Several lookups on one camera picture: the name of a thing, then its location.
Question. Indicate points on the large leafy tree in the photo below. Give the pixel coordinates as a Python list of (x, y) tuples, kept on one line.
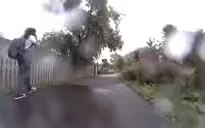
[(90, 36)]

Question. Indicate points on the dark grey asphalt path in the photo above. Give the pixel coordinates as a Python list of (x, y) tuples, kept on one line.
[(90, 106)]

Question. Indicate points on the brownish bushes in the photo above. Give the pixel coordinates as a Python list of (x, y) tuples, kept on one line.
[(156, 68)]

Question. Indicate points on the pale wooden picket fence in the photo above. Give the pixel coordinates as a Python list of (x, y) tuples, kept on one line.
[(43, 72)]

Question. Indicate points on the weedy grass verge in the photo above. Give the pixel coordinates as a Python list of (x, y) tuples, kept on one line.
[(176, 100)]

